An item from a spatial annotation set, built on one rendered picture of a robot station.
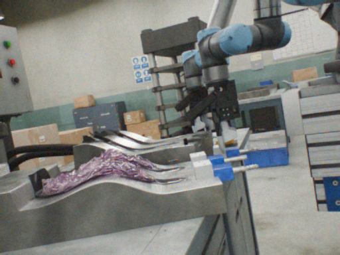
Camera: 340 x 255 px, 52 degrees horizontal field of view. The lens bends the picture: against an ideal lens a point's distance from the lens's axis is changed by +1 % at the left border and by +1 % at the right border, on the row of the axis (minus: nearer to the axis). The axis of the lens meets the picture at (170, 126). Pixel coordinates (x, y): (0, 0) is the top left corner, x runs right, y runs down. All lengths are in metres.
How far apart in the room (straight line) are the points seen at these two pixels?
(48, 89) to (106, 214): 9.02
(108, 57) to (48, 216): 7.98
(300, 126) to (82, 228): 0.47
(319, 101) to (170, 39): 4.45
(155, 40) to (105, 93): 3.72
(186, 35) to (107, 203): 4.48
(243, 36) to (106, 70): 7.77
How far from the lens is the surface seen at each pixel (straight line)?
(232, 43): 0.90
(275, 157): 4.21
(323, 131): 0.75
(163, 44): 5.14
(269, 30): 1.00
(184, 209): 0.65
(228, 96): 1.02
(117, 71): 8.46
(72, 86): 9.17
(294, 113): 0.74
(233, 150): 1.04
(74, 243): 0.68
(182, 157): 0.94
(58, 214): 0.68
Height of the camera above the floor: 1.03
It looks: 5 degrees down
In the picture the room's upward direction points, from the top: 10 degrees counter-clockwise
